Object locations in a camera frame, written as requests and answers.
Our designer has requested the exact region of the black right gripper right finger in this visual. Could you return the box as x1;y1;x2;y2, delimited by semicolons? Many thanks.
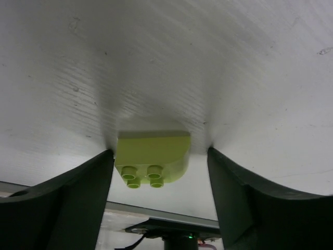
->
207;148;332;249

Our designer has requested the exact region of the aluminium front rail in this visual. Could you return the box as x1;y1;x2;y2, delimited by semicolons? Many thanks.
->
1;181;219;229

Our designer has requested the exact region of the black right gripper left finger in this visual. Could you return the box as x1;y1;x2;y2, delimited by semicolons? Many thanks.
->
1;150;114;249

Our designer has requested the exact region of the lime small lego brick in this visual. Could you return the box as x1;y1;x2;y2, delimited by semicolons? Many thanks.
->
114;130;191;189

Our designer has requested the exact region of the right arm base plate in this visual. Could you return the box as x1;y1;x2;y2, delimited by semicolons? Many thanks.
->
125;219;221;249

